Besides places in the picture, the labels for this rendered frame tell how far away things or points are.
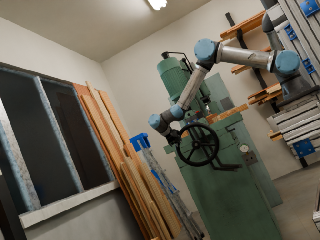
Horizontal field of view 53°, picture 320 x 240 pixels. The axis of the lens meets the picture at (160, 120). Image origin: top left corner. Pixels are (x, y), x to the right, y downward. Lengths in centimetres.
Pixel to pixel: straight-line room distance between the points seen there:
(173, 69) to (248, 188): 102
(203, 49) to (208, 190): 103
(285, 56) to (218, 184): 102
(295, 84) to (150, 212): 225
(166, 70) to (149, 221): 174
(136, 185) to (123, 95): 191
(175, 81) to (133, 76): 266
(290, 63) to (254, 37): 318
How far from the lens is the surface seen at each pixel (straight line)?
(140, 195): 356
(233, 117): 226
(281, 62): 170
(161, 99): 486
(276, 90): 416
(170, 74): 244
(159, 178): 309
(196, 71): 189
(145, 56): 504
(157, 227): 358
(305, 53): 208
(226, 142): 226
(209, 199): 232
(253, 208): 231
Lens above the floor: 76
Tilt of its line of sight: 8 degrees up
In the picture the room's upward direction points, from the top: 24 degrees counter-clockwise
